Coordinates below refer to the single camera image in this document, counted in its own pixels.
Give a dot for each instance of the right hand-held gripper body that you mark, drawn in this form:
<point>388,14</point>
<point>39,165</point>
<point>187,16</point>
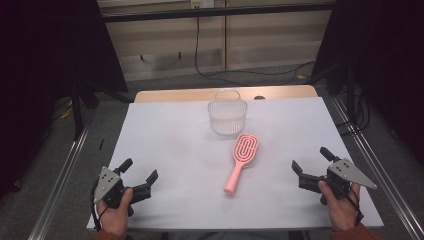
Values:
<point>346,173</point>

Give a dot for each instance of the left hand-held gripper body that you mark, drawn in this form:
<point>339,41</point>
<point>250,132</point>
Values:
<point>107,181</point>

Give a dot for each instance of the pink hairbrush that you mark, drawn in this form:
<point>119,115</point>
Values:
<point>245,150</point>

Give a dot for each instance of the white slotted plastic basket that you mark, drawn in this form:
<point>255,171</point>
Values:
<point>227,115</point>

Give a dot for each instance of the person's left hand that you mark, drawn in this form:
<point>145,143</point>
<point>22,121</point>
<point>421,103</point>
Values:
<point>115,213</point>

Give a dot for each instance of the person's right hand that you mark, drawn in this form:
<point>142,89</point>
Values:
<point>340,210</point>

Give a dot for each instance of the white table cover sheet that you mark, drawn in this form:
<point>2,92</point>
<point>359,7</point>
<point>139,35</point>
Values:
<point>180,160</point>

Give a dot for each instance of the black stand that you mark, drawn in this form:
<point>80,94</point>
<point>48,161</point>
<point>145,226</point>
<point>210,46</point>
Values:
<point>77,110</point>

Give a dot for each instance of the dark table grommet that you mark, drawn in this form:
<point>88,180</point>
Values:
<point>259,97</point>

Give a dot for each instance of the black curtain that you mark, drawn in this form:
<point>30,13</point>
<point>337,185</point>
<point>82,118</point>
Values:
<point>40,83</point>
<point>383,60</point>

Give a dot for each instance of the metal floor rail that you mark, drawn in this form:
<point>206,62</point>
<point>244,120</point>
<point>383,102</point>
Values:
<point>383,173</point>
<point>60,180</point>

